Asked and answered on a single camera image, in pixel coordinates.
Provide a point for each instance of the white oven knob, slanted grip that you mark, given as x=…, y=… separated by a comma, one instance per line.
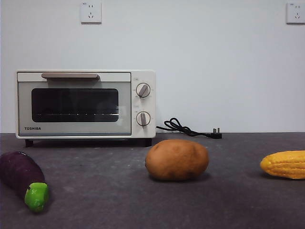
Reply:
x=143, y=90

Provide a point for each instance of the yellow corn cob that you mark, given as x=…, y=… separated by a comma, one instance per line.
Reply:
x=286, y=165

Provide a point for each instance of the white wall socket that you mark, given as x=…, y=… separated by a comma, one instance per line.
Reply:
x=90, y=12
x=296, y=13

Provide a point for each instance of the brown potato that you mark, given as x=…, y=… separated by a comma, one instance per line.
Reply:
x=177, y=159

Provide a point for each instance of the white oven knob, upright grip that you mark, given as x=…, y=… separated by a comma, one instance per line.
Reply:
x=143, y=118

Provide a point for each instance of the purple eggplant with green stem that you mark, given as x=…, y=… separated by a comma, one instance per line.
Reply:
x=19, y=171

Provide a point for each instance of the white toaster oven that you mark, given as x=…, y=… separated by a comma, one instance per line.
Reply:
x=143, y=76

